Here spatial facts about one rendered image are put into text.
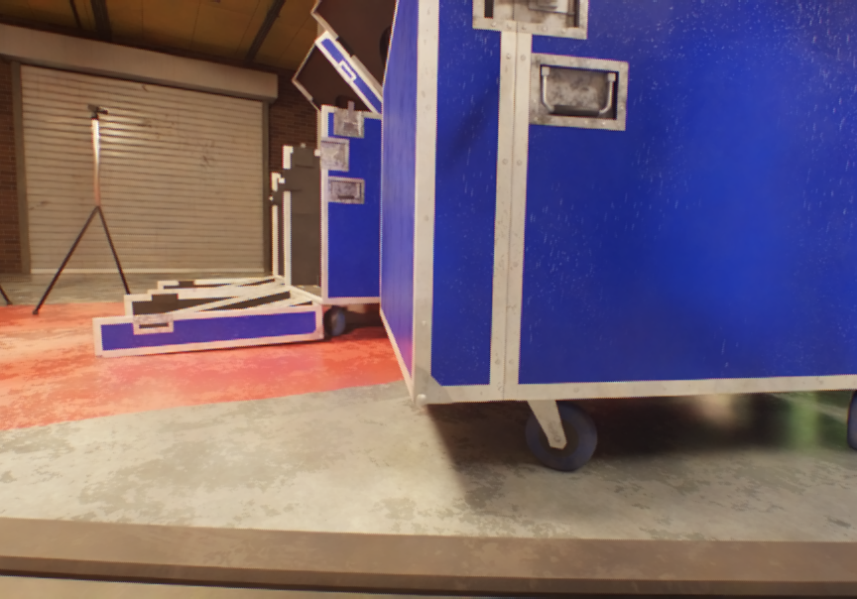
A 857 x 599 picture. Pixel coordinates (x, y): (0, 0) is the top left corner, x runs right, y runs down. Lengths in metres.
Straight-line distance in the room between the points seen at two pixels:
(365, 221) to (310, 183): 0.90
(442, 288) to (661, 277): 0.35
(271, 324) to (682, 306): 1.52
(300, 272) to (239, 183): 5.23
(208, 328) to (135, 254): 5.94
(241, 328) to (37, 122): 6.40
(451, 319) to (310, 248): 2.20
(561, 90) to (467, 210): 0.24
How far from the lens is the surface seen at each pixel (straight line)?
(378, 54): 2.96
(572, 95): 0.82
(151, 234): 7.85
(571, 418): 0.90
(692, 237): 0.87
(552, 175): 0.76
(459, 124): 0.73
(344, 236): 2.02
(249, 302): 2.57
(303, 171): 2.89
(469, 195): 0.72
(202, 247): 7.88
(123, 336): 1.97
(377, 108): 3.40
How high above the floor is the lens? 0.39
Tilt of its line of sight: 6 degrees down
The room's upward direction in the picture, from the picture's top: 1 degrees clockwise
